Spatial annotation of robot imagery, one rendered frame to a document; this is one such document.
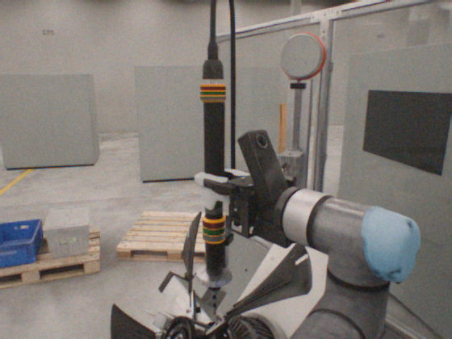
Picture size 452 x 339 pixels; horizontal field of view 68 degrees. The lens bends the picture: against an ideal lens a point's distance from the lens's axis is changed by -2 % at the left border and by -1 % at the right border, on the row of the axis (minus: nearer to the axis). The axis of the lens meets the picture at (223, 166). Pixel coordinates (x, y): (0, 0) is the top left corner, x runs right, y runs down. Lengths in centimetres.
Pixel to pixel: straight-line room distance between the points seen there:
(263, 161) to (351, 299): 21
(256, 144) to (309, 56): 77
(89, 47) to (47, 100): 532
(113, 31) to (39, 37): 236
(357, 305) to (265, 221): 17
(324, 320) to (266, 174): 21
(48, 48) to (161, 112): 761
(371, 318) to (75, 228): 324
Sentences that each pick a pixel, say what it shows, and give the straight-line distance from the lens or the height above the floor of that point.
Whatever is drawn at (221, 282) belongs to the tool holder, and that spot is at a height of 144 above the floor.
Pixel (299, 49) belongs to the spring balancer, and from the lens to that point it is 124.
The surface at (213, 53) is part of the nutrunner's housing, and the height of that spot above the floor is 184.
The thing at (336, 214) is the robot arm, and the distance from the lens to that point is 43.
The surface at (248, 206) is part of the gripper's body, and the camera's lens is 51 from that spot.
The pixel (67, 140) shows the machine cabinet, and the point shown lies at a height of 58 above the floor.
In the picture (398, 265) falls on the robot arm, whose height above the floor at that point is 161.
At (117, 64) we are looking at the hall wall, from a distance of 1270.
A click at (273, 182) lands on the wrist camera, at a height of 165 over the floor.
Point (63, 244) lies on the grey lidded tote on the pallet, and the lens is 362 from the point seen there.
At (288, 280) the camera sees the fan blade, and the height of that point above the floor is 140.
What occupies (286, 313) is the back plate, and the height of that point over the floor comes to 117.
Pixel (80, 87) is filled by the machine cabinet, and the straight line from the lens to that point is 767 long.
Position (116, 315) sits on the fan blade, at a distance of 113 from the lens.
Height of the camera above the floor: 180
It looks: 14 degrees down
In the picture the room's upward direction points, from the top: straight up
